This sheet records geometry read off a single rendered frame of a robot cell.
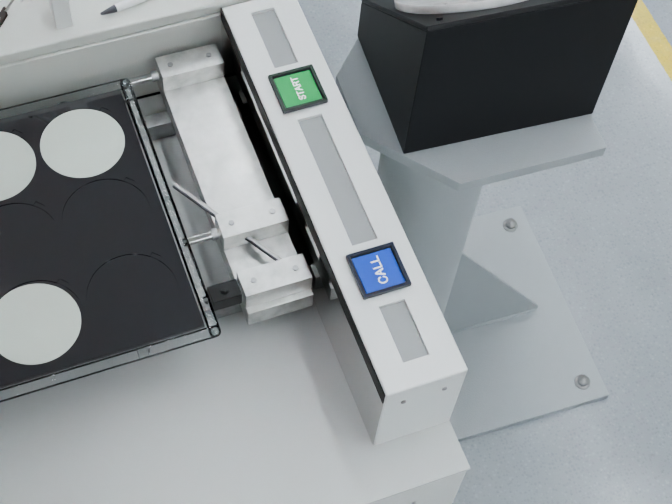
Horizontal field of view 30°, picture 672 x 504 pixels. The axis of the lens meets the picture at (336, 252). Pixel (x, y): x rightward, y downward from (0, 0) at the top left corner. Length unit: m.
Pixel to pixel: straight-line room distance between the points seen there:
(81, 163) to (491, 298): 1.04
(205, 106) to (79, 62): 0.16
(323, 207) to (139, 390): 0.30
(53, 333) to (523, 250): 1.33
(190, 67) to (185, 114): 0.06
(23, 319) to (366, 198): 0.40
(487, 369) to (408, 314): 1.05
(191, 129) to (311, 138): 0.17
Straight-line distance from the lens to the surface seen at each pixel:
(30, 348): 1.40
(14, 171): 1.53
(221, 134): 1.56
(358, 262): 1.37
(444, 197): 1.80
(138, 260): 1.44
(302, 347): 1.48
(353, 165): 1.44
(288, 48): 1.54
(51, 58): 1.57
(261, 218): 1.46
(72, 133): 1.55
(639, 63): 2.90
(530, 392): 2.39
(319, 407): 1.45
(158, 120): 1.61
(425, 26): 1.44
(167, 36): 1.59
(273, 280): 1.42
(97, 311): 1.42
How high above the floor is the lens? 2.15
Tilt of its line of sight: 60 degrees down
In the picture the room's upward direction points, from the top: 7 degrees clockwise
